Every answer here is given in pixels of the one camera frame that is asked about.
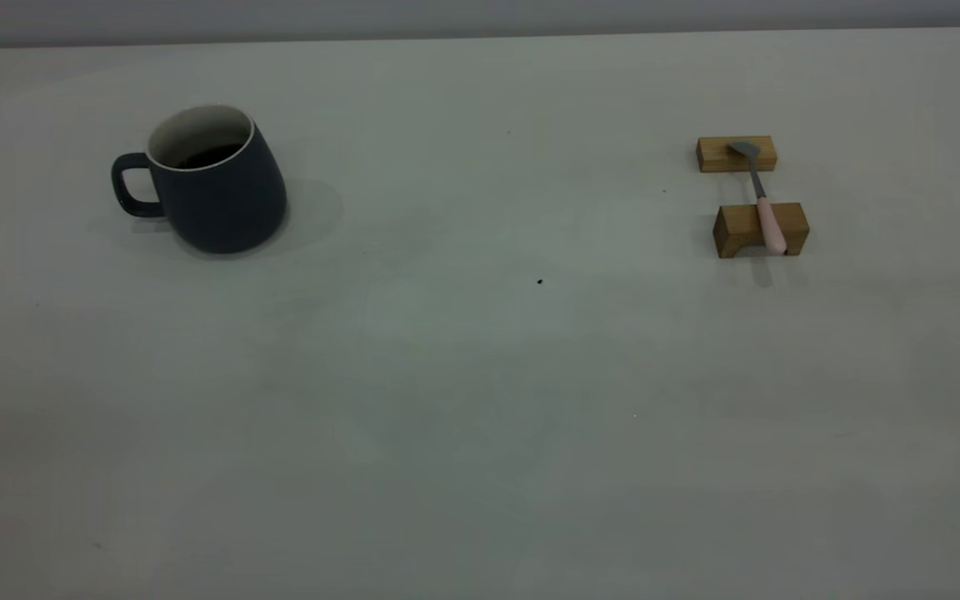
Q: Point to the dark grey ceramic mug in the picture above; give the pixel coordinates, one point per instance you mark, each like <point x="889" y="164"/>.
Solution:
<point x="222" y="204"/>

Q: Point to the arched wooden block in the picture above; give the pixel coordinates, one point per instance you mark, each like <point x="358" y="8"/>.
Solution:
<point x="738" y="225"/>

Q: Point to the flat rectangular wooden block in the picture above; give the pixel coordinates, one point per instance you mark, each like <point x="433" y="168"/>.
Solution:
<point x="717" y="157"/>

